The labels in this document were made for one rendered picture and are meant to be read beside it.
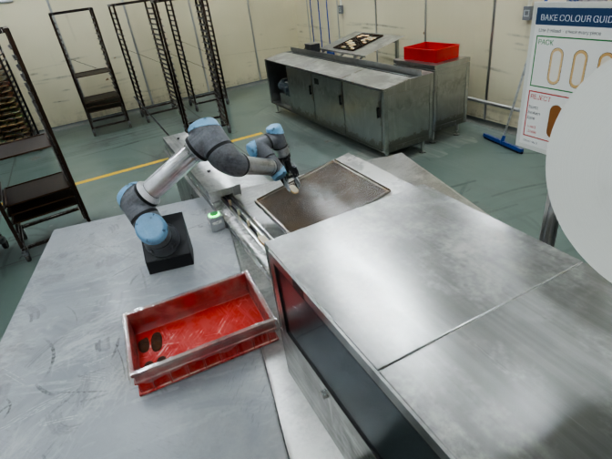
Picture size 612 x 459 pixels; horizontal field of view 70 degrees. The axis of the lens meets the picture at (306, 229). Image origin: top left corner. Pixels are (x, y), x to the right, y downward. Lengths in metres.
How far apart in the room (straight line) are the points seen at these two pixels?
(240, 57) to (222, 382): 8.23
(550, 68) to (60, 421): 1.82
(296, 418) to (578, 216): 0.97
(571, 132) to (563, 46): 1.02
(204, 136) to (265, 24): 7.83
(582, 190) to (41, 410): 1.54
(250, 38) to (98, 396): 8.31
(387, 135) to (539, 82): 3.12
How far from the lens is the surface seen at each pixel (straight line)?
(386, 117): 4.57
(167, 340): 1.67
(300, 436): 1.30
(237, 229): 2.12
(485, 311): 0.90
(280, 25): 9.58
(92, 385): 1.65
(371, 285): 0.94
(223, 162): 1.66
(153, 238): 1.80
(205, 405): 1.43
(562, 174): 0.58
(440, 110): 5.24
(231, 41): 9.22
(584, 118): 0.55
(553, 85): 1.60
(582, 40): 1.53
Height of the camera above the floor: 1.89
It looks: 31 degrees down
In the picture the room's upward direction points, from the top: 8 degrees counter-clockwise
